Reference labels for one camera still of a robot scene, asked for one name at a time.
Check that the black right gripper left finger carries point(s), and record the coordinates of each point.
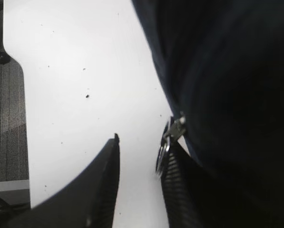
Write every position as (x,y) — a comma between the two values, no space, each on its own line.
(87,202)

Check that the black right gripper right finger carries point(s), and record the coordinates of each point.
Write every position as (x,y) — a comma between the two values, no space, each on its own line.
(192,199)

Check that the dark blue lunch bag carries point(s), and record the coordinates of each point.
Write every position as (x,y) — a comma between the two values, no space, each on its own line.
(221,66)

